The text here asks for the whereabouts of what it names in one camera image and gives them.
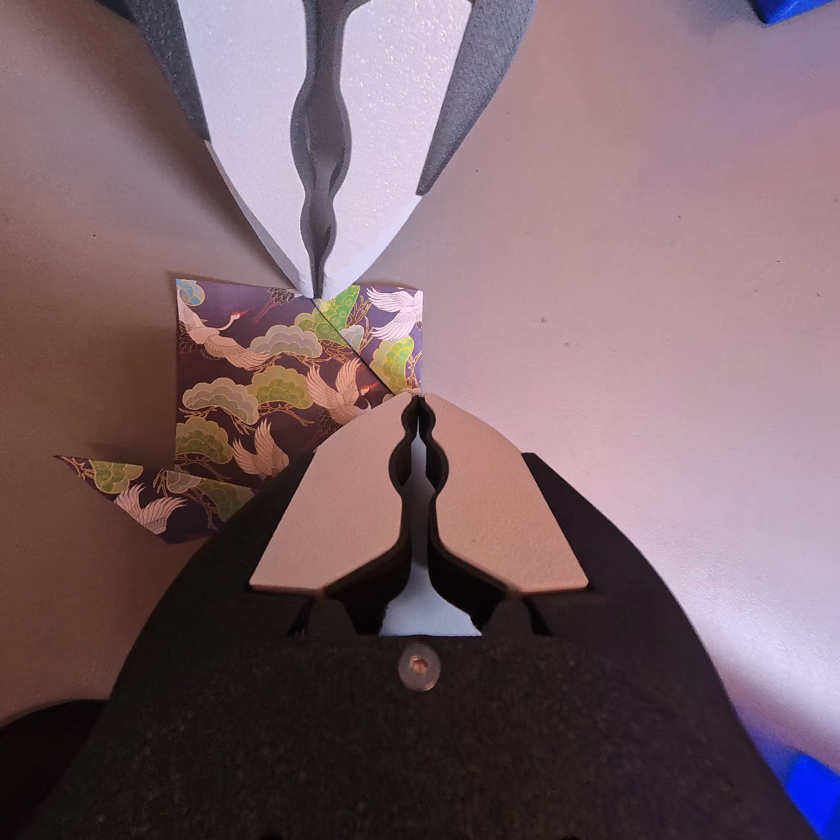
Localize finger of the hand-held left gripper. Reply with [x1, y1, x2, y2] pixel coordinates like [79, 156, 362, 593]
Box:
[175, 0, 322, 296]
[319, 0, 473, 294]

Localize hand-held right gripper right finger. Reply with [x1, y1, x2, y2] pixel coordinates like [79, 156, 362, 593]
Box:
[420, 392, 589, 628]

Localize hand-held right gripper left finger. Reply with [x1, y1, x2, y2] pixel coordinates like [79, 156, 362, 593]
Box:
[247, 392, 418, 628]

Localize purple crane patterned paper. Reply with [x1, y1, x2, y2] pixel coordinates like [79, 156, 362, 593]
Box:
[56, 276, 427, 546]

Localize blue plastic bin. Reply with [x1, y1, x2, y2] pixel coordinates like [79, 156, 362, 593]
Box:
[749, 0, 840, 26]
[755, 735, 840, 840]

